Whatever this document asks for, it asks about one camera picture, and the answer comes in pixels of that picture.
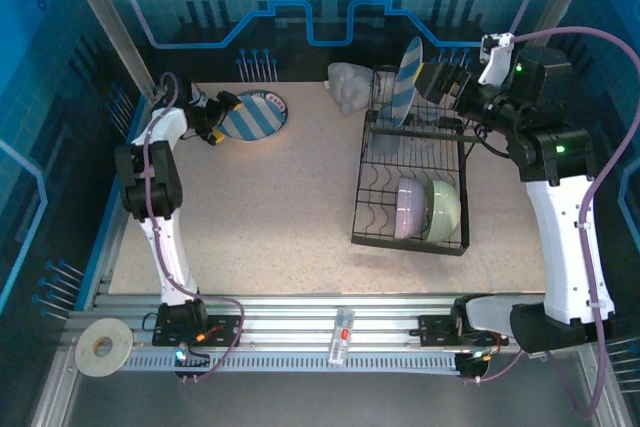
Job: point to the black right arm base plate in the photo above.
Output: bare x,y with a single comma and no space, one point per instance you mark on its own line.
435,331

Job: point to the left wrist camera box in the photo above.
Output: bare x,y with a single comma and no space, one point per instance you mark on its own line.
200,98

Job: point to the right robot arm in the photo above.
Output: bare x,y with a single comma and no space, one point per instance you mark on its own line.
565,247

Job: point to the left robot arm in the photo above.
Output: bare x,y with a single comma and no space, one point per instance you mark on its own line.
165,187

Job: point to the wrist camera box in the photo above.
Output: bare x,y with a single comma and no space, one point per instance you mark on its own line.
200,98
497,59

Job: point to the white tape roll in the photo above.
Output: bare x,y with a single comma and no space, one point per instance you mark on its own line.
120,347

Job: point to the green rimmed lettered plate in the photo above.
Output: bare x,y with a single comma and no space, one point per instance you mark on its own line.
274,97

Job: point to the pale green ceramic bowl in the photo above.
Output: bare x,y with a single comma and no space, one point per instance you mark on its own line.
442,207

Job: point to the aluminium frame rail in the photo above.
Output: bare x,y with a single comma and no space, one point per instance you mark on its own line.
290,327

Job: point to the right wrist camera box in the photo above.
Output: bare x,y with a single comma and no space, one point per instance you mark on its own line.
497,59

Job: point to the purple ceramic bowl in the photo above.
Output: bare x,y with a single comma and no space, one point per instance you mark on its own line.
407,209

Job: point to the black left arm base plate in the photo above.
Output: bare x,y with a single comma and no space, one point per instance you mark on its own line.
232,337

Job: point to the black controller board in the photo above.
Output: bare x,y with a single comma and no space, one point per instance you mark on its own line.
200,359
475,369

